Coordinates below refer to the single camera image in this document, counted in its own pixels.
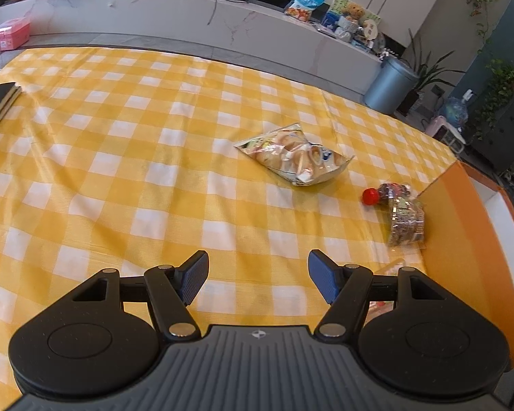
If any orange storage box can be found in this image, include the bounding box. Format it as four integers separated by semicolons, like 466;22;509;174
419;161;514;366

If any pink storage box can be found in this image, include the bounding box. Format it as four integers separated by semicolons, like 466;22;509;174
0;17;30;52

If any yellow checkered tablecloth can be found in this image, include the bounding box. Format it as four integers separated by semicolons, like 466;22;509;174
0;47;455;410

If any grey round trash bin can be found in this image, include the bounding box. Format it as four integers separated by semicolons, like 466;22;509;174
363;56;419;115

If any potted green plant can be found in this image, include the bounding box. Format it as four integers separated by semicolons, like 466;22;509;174
397;29;464;116

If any red cap candy pack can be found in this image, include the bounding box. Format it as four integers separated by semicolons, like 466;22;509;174
361;182;411;206

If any water bottle jug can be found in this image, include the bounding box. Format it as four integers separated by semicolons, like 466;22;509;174
439;89;475;129

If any blue chips bag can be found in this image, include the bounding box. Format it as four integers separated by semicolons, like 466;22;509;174
284;0;325;22

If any small foil snack pack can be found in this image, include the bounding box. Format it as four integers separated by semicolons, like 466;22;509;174
388;197;425;247

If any bread rolls snack bag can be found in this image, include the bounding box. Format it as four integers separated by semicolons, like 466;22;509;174
234;123;353;187

